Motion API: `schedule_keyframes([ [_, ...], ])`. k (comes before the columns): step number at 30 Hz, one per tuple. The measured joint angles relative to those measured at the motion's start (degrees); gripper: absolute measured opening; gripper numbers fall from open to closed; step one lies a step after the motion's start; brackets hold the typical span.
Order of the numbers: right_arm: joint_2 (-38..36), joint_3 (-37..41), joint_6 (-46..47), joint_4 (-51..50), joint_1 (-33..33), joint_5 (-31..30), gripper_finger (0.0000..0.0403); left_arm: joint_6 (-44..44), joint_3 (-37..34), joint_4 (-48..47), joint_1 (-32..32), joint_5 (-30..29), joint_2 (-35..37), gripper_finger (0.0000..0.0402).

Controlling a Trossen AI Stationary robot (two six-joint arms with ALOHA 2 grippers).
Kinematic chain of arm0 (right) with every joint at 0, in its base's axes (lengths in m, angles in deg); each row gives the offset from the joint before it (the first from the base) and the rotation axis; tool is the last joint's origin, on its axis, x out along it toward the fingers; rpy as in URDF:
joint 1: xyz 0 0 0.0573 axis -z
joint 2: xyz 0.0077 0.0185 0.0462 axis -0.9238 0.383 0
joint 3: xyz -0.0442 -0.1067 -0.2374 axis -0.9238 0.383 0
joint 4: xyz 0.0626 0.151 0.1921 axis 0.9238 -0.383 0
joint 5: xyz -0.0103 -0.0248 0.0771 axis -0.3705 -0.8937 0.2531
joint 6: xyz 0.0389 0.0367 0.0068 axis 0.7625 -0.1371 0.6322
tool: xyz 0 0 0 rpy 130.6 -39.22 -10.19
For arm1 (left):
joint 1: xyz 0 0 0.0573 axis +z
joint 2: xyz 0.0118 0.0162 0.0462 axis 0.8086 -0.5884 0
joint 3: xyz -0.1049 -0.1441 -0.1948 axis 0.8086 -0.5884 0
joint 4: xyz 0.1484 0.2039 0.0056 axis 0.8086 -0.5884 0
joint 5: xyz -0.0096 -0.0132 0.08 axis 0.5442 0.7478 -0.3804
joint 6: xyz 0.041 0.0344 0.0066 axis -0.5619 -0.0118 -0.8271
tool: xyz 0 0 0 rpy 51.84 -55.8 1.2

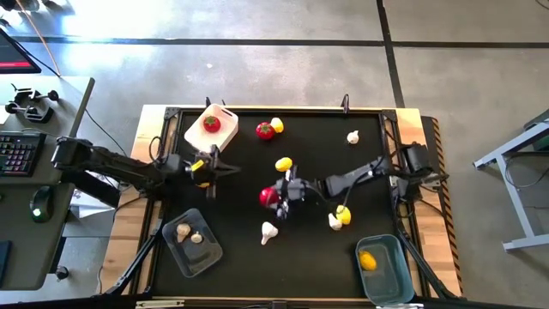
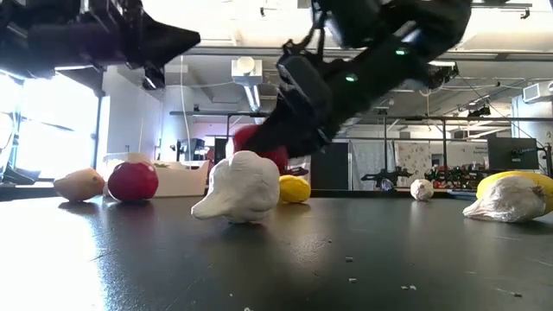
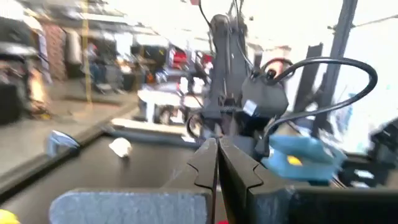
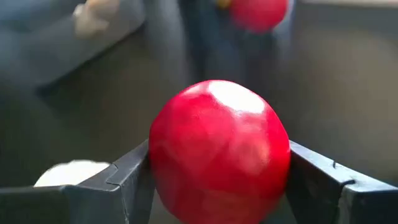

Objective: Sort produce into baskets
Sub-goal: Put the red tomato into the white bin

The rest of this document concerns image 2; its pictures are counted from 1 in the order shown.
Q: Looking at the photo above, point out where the silver overhead frame rail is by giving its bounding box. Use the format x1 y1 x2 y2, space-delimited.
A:
181 44 553 62

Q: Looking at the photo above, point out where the silver spiral ventilation duct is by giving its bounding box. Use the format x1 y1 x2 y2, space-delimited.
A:
334 73 459 139

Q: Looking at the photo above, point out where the black background panel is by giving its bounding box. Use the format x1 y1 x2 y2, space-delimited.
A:
309 142 350 191

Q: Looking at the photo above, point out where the large red apple toy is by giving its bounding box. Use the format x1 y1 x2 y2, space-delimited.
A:
232 124 290 175

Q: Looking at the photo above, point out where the white hanging cable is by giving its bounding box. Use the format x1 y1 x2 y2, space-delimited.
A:
179 55 194 162

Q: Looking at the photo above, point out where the patterned white hanging cloth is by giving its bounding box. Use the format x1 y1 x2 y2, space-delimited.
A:
393 141 433 181

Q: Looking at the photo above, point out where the dark background monitor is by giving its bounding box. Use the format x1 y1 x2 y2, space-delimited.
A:
486 136 540 171

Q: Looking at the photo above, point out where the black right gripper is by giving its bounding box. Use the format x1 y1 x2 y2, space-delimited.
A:
244 60 385 159

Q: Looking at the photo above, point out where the white ceiling vent box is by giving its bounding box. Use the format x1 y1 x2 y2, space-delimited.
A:
231 55 264 87

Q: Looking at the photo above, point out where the plain white hanging cloth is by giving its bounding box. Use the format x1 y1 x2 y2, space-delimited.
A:
349 140 393 191

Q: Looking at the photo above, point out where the white plastic basket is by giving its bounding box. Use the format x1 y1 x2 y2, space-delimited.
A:
102 151 210 199

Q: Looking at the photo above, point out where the black metal rack frame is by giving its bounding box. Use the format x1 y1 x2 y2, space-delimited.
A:
168 110 553 191

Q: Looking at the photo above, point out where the yellow lemon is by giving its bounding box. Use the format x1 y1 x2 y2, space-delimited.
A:
278 174 312 205
476 170 553 216

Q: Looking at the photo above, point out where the white wall air unit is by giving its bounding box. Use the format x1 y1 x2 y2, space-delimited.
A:
521 80 553 105

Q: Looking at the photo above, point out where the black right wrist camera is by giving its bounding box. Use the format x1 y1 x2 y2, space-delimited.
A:
276 54 334 116

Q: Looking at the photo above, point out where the white garlic bulb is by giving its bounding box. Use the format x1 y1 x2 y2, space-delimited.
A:
190 150 281 225

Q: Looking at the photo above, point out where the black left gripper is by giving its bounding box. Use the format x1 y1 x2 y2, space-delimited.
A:
81 0 202 70

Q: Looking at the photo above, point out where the off-white garlic bulb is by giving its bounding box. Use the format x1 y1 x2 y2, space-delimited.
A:
410 178 435 202
461 175 548 224

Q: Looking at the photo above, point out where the black background desk equipment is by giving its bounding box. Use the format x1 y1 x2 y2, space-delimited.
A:
169 137 209 162

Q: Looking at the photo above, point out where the dark object by window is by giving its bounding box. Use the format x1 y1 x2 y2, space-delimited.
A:
0 163 55 187

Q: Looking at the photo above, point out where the red and black equipment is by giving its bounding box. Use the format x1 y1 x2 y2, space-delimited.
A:
424 162 492 190

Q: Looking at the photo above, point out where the black table mat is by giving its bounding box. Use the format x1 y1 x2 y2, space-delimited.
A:
0 189 553 311

